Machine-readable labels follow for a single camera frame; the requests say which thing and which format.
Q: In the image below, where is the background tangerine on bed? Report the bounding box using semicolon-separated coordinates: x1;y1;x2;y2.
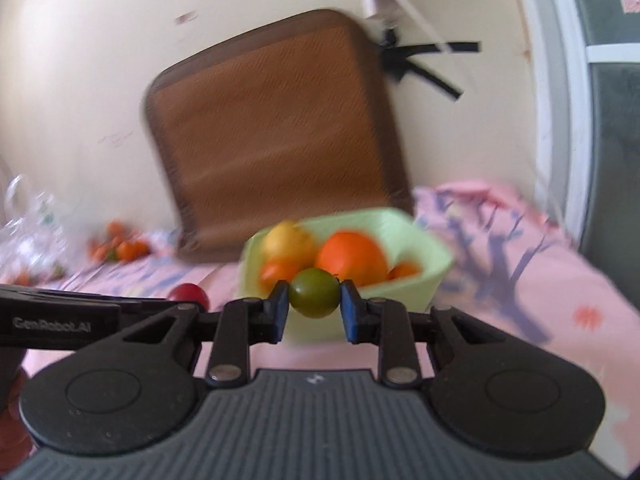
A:
115;240;151;262

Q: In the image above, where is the orange carrots pile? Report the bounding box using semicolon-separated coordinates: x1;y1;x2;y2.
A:
87;220;130;263

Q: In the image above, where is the yellow lemon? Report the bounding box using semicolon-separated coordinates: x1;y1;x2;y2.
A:
260;220;317;264

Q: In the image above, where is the large orange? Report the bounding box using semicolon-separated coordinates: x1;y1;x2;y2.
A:
314;231;388;287

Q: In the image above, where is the white power cable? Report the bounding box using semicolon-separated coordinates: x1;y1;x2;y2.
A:
369;0;452;53

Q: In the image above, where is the small green lime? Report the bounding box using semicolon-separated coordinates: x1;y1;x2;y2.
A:
288;268;341;318

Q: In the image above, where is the brown woven seat cushion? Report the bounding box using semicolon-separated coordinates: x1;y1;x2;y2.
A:
144;9;413;262

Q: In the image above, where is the pink tree print bedsheet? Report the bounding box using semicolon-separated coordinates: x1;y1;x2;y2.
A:
13;184;639;479

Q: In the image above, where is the white framed glass door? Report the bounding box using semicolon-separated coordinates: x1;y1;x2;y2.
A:
521;0;639;278

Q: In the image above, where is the small tangerine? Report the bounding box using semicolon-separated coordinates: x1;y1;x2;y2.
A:
258;258;303;294
387;260;422;281

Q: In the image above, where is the light green plastic basin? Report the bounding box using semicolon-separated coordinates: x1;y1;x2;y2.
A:
238;206;456;346

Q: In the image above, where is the red cherry tomato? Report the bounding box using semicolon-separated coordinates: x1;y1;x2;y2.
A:
166;283;210;311

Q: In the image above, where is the clear plastic bag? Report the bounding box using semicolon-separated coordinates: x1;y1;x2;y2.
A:
1;174;68;286

